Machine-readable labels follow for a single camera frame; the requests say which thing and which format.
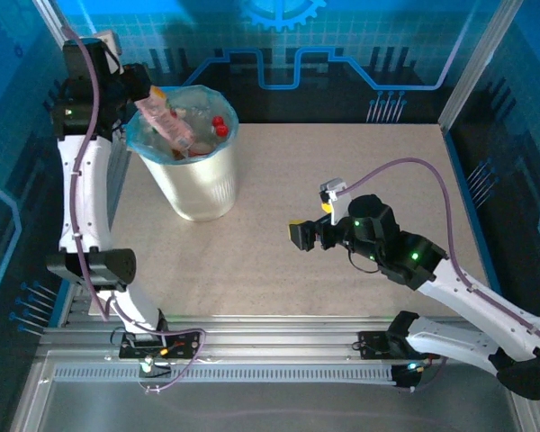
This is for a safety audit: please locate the pink label plastic bottle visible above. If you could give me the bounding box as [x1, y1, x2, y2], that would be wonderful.
[133, 85, 197, 153]

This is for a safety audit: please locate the grey metal panel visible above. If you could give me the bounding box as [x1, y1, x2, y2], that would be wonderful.
[8, 359, 540, 432]

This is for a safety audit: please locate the black connector box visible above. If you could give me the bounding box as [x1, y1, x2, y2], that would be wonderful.
[390, 359, 423, 392]

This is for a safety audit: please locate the white connector plug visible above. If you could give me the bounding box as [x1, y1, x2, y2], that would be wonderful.
[137, 350, 173, 380]

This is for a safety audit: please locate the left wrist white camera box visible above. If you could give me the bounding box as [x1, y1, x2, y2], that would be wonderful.
[94, 29, 121, 73]

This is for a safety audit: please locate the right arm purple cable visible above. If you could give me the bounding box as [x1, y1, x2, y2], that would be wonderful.
[337, 157, 540, 392]

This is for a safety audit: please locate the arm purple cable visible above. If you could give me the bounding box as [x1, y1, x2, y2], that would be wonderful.
[337, 157, 540, 392]
[60, 25, 208, 395]

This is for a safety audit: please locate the aluminium mounting rail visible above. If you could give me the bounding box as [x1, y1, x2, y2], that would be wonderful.
[38, 314, 521, 362]

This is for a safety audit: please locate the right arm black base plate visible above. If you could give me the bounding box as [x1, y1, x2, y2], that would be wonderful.
[356, 330, 441, 361]

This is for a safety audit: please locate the grey slotted cable duct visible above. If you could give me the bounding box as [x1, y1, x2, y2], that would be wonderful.
[52, 364, 397, 384]

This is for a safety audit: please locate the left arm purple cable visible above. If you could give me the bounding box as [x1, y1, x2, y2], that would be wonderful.
[60, 25, 208, 395]

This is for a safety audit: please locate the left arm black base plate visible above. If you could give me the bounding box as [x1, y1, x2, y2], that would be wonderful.
[118, 330, 204, 361]

